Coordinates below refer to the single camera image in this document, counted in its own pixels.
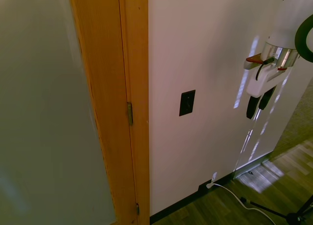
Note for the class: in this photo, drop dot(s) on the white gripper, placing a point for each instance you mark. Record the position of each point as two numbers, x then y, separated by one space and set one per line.
260 81

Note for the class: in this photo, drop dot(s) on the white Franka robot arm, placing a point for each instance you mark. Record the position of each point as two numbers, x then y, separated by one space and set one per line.
281 22

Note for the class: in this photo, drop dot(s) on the black baseboard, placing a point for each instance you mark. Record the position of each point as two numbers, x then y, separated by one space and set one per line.
190 199

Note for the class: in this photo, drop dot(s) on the brass door hinge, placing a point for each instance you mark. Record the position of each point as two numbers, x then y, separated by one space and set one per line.
129 113
137 209

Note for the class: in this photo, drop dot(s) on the grey door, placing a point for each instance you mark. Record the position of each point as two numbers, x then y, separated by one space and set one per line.
46 107

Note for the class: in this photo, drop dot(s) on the black wall light switch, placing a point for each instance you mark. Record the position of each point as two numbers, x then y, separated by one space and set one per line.
187 103

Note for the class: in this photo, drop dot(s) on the white wall plug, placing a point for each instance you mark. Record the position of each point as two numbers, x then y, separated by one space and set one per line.
211 182

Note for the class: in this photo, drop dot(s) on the black camera tripod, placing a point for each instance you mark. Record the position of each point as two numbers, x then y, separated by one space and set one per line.
288 211

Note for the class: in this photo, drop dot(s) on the wooden door frame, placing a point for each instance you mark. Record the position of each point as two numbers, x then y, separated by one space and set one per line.
115 100

